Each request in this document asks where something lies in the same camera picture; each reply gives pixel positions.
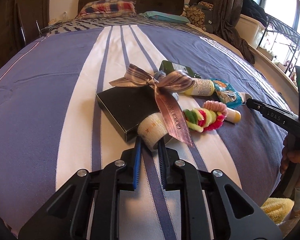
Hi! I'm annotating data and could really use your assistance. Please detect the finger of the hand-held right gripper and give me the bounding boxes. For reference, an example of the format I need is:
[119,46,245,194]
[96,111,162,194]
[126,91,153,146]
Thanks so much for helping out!
[245,98,300,132]

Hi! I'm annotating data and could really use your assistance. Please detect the white storage container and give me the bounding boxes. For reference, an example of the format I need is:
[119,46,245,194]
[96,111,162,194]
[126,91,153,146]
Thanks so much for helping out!
[236,14,267,49]

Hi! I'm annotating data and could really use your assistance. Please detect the black flat box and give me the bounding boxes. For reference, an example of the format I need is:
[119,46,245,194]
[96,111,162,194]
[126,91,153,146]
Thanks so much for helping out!
[96,85,165,142]

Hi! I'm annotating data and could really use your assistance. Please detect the patterned fabric bag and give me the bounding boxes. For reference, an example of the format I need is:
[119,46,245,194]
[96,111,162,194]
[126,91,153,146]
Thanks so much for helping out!
[182,2,214,32]

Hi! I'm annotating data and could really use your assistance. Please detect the plaid pillow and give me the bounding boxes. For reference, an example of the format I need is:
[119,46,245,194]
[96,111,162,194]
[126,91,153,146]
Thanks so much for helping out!
[76,0,137,19]

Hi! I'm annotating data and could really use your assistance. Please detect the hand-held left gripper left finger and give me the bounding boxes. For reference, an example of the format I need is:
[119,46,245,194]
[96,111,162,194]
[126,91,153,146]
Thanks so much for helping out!
[18,136,143,240]

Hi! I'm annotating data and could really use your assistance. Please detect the brown curtain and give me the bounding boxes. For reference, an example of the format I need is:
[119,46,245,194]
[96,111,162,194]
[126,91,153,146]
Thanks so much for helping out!
[189,0,255,64]

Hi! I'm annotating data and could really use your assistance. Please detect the shiny ribbon bow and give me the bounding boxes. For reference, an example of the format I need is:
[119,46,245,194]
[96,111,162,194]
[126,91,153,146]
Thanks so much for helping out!
[109,64,195,147]

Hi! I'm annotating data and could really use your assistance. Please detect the black metal rack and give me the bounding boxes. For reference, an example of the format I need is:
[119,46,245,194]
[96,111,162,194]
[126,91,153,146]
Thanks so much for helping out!
[257,14,300,74]

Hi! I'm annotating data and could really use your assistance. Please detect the person's right hand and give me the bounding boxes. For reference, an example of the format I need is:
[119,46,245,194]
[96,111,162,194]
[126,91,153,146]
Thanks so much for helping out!
[279,135,300,176]

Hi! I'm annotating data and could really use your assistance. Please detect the teal pillow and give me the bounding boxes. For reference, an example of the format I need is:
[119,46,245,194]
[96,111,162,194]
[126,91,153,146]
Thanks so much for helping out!
[138,11,188,25]

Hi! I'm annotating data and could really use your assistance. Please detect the purple and white striped blanket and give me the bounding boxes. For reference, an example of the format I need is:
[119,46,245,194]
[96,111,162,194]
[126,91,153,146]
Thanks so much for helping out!
[0,24,300,240]

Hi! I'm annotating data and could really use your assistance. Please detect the yellow lotion bottle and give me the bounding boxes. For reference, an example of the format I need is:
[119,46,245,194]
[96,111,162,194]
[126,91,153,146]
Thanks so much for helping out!
[177,77,215,97]

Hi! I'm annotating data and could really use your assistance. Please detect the small yellow-capped tube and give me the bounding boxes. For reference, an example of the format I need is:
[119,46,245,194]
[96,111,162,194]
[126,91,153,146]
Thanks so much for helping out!
[225,107,241,123]

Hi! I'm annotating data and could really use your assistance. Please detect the dark wooden wardrobe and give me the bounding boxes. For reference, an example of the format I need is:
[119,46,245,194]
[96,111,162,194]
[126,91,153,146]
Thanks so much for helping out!
[0,0,50,78]

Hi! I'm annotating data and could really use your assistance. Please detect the green bottle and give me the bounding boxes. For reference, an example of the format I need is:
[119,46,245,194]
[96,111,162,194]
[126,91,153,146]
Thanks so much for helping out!
[159,60,202,78]

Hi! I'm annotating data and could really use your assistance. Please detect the blue snack packet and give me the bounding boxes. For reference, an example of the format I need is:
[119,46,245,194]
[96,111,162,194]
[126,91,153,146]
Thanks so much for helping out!
[211,79,245,105]

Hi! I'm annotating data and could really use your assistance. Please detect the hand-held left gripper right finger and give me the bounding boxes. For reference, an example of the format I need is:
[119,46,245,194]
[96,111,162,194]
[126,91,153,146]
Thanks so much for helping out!
[157,141,283,240]

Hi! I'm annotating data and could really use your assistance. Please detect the grey patterned bed sheet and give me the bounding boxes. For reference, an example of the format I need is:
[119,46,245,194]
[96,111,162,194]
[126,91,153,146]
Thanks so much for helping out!
[40,14,208,34]

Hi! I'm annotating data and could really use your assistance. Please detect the white tube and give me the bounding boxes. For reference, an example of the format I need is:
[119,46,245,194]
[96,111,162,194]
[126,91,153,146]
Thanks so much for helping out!
[239,92,252,104]

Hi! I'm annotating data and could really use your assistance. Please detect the yellow towel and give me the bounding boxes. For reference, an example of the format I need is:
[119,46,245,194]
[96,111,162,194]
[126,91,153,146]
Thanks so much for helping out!
[261,197,294,224]

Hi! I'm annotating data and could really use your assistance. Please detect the white bandage roll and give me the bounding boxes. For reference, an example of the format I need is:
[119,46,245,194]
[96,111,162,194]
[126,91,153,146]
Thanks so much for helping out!
[137,113,169,152]

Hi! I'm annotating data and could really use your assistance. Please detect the pink scrunchie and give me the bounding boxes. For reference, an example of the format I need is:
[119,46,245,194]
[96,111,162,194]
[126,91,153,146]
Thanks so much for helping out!
[203,100,228,120]

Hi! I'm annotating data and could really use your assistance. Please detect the bunch of colourful hair ties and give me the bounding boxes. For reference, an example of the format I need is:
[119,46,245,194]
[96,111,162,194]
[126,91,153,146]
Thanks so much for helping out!
[182,108,225,132]

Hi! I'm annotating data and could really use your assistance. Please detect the dark jacket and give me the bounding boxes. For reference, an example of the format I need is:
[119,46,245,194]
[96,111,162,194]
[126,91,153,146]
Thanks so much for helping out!
[244,0,268,28]

